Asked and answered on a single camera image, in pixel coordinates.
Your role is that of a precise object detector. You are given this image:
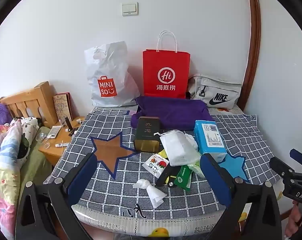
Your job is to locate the black yellow pouch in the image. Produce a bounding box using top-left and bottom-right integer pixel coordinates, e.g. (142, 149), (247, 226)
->
(155, 166), (183, 188)

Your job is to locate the patterned book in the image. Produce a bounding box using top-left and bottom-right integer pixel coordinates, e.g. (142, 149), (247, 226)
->
(53, 93), (73, 122)

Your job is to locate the blue tissue pack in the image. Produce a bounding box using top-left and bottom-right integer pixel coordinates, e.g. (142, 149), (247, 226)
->
(193, 119), (228, 162)

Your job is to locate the white wall switch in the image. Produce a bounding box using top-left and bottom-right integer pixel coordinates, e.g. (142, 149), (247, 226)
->
(121, 2), (139, 17)

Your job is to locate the grey waist bag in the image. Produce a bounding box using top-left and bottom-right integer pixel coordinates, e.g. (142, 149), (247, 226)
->
(186, 74), (242, 110)

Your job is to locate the white plastic shopping bag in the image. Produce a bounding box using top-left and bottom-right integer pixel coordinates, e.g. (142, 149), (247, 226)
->
(84, 41), (141, 107)

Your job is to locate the wooden bed headboard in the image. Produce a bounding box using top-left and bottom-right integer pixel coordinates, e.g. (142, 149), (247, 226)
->
(0, 81), (58, 128)

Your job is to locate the purple plush toy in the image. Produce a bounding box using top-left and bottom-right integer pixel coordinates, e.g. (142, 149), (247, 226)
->
(0, 103), (11, 126)

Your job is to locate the panda print pillow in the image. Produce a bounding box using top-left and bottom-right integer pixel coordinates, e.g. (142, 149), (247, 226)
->
(10, 116), (40, 169)

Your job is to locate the wooden door frame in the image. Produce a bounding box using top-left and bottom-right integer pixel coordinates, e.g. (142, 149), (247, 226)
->
(245, 0), (263, 111)

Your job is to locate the orange star patch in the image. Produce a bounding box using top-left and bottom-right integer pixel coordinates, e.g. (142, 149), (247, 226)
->
(90, 131), (140, 180)

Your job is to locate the person's right hand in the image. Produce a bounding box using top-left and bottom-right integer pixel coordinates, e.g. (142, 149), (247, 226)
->
(284, 200), (302, 238)

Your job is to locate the blue star patch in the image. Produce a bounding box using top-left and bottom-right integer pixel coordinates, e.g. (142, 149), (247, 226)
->
(217, 154), (250, 182)

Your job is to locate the green wipes packet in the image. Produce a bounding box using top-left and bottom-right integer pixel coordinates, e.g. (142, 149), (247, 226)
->
(174, 165), (193, 192)

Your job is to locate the clear glass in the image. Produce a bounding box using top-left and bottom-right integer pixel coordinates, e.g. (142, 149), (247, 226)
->
(36, 133), (51, 149)

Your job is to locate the red white snack packet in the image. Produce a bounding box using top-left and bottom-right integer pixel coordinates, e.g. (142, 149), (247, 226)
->
(142, 154), (169, 178)

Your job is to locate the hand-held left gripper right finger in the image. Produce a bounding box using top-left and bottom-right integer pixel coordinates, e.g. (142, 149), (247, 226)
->
(200, 153), (283, 240)

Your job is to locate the dark tea tin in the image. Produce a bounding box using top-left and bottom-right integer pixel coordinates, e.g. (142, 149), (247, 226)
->
(133, 116), (162, 153)

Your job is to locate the grey checked tablecloth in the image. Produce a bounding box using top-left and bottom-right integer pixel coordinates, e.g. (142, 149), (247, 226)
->
(42, 106), (289, 228)

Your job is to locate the crumpled white tissue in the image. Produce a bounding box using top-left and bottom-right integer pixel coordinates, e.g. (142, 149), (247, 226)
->
(132, 179), (167, 209)

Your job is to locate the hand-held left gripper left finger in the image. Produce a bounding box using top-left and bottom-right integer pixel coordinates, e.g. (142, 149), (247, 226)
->
(16, 152), (99, 240)

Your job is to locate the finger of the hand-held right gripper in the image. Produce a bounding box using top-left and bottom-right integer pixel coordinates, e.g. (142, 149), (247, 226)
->
(289, 148), (302, 167)
(269, 156), (296, 181)

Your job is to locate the wooden nightstand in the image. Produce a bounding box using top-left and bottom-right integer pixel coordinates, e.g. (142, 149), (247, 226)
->
(38, 116), (86, 167)

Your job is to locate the red paper shopping bag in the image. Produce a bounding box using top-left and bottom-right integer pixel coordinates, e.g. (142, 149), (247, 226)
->
(142, 30), (191, 99)

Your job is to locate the purple cloth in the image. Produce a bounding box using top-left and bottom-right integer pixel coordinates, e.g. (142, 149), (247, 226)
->
(130, 95), (214, 131)

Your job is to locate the colourful printed blanket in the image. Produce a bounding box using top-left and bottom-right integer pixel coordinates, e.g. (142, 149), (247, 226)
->
(0, 124), (23, 239)

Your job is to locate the duck print table cover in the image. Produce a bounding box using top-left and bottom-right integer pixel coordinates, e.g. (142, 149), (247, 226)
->
(73, 199), (250, 240)

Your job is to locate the white mesh pouch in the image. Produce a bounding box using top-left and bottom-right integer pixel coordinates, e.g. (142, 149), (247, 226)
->
(155, 129), (201, 166)

